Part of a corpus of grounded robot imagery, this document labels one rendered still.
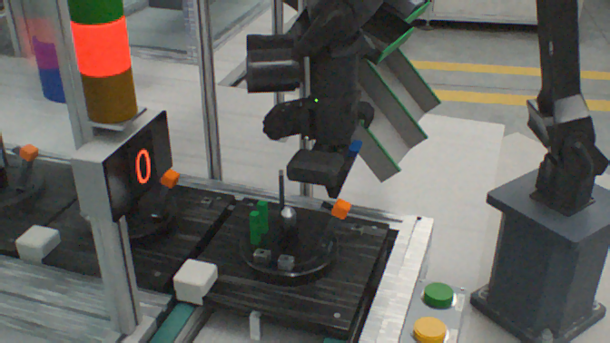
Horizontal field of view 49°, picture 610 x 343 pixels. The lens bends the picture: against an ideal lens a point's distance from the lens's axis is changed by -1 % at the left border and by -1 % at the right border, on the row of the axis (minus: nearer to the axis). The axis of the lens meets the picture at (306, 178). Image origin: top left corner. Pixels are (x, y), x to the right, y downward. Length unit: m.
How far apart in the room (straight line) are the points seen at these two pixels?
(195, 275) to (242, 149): 0.60
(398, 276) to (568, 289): 0.23
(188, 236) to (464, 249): 0.47
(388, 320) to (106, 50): 0.48
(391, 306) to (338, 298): 0.07
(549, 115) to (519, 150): 0.65
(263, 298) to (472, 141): 0.78
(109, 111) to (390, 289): 0.45
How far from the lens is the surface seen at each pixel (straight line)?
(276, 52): 0.77
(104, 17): 0.65
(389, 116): 1.18
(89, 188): 0.69
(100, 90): 0.67
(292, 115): 0.81
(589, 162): 0.90
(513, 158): 1.48
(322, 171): 0.75
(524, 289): 0.99
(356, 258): 0.95
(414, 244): 1.01
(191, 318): 0.91
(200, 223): 1.03
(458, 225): 1.24
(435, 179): 1.36
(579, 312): 1.05
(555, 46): 0.84
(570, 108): 0.87
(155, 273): 0.95
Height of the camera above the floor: 1.56
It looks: 31 degrees down
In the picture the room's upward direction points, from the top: straight up
